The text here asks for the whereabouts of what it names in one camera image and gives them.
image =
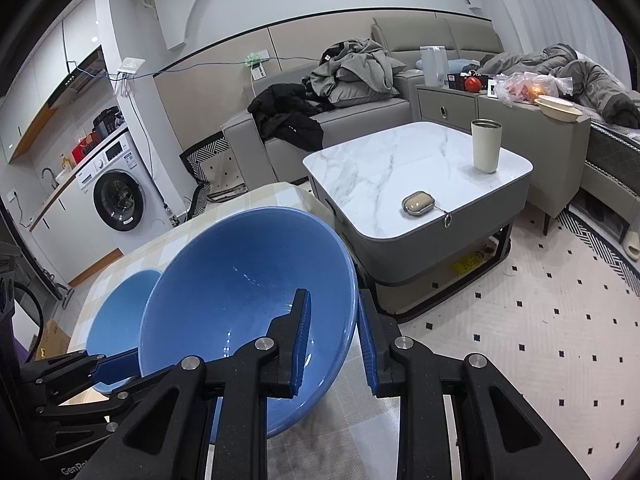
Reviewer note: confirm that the red round object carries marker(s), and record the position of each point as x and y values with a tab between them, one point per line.
473	84

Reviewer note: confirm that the white tumbler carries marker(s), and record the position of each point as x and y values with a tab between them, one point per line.
486	147

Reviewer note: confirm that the grey side cabinet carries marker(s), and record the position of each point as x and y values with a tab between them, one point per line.
530	130

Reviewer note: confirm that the cardboard box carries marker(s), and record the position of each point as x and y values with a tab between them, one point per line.
54	341

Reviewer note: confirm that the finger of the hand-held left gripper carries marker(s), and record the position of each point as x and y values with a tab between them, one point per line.
80	402
115	367

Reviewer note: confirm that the grey sofa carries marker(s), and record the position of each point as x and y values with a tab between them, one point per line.
360	115

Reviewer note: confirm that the range hood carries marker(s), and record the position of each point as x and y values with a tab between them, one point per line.
77	77

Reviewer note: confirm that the black jacket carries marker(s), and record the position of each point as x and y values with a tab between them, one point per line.
287	115

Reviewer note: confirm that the white dotted rug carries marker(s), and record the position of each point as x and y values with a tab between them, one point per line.
525	340

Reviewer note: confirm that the white upper kitchen cabinets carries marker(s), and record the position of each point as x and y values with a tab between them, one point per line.
45	70

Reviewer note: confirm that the white washing machine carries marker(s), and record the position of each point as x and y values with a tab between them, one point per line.
120	195

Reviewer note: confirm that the beige earbud case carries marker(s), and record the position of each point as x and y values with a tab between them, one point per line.
417	204

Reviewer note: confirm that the grey cloth heap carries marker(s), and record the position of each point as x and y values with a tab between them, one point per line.
575	72

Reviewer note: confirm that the white humidifier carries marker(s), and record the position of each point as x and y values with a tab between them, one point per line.
433	66

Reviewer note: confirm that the beige takeaway container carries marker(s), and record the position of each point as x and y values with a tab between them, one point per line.
557	107

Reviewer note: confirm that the black pressure cooker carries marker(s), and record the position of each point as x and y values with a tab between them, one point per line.
107	121

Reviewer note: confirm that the clear plastic bag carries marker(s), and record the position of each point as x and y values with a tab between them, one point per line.
525	87

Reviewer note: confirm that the wall outlet with green plug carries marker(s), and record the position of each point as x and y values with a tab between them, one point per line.
256	64

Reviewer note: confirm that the marble coffee table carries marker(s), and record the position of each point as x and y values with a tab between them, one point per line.
390	170

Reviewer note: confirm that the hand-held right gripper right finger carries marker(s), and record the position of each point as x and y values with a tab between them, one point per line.
367	350

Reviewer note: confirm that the grey clothes pile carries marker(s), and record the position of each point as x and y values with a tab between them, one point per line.
357	72

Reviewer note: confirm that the kitchen faucet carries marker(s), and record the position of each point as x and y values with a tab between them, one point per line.
50	177

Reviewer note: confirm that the white lower kitchen cabinet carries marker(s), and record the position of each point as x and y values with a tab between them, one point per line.
75	230

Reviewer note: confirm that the red box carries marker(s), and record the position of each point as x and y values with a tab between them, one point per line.
84	149

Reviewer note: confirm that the blue bowl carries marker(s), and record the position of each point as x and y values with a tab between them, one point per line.
120	320
240	280

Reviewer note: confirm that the beige slipper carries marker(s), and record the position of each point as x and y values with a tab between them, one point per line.
632	242

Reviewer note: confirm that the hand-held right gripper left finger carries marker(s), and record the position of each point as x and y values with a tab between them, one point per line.
302	340

